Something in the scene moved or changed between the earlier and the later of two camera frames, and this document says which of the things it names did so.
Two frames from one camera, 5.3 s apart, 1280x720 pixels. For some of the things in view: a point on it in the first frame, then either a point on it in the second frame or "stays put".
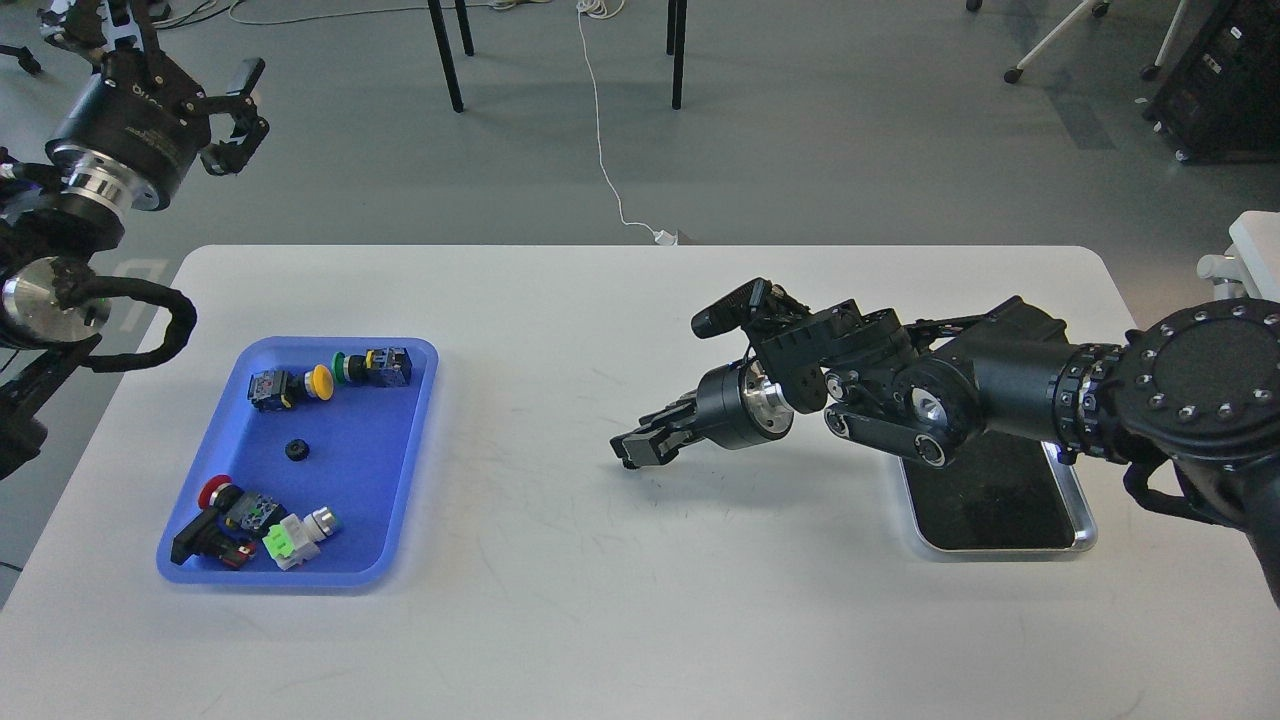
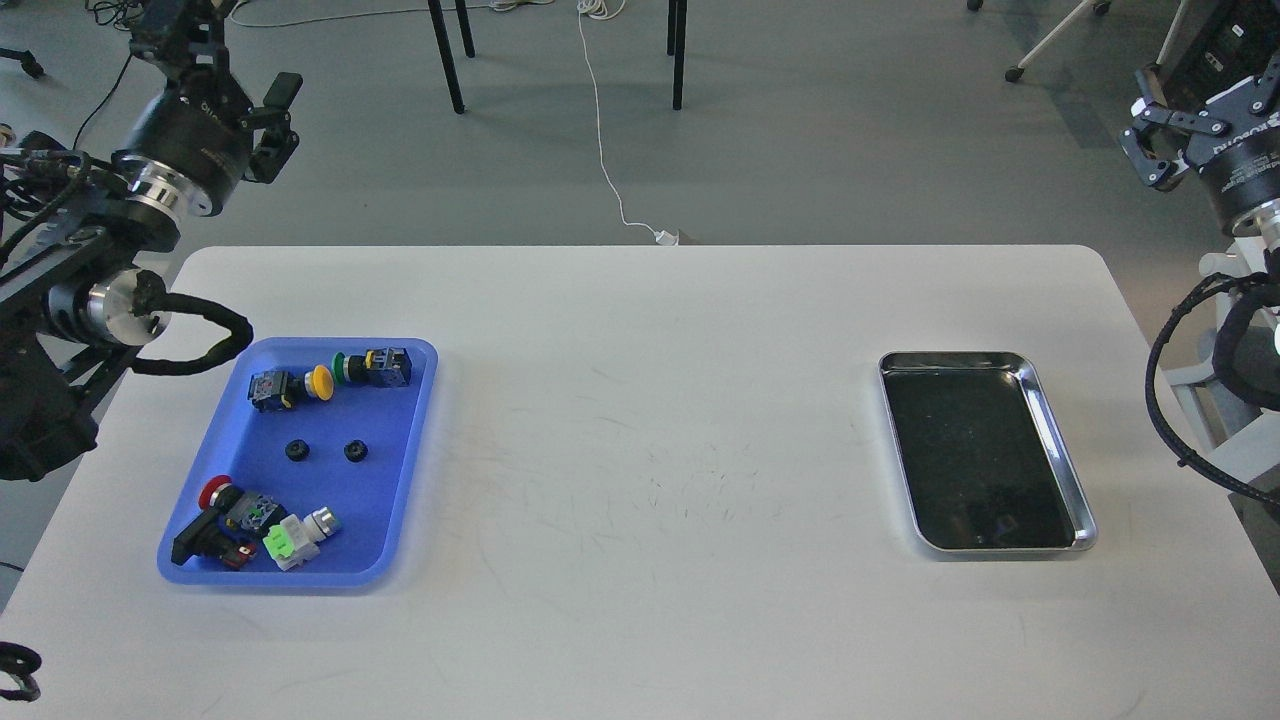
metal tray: [1005, 492] stays put
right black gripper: [735, 405] to [1243, 166]
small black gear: [297, 450] stays put
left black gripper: [140, 125] to [199, 126]
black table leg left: [445, 46] stays put
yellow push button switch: [272, 389] stays put
